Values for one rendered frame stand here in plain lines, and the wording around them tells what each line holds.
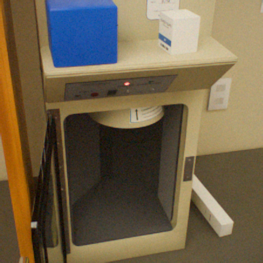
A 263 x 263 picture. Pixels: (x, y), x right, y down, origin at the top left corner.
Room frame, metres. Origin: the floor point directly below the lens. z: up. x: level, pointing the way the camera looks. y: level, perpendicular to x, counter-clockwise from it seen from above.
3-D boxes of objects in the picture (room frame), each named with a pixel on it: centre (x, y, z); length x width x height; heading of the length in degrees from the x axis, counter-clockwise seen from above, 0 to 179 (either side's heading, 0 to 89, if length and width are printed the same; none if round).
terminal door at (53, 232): (0.52, 0.14, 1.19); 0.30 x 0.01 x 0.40; 6
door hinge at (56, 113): (0.69, 0.15, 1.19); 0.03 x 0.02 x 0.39; 105
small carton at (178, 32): (0.69, -0.07, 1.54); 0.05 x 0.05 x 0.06; 23
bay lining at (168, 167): (0.85, 0.04, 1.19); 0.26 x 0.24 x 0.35; 105
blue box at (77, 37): (0.65, 0.09, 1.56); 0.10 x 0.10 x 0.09; 15
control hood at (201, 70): (0.68, -0.01, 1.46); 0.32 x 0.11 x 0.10; 105
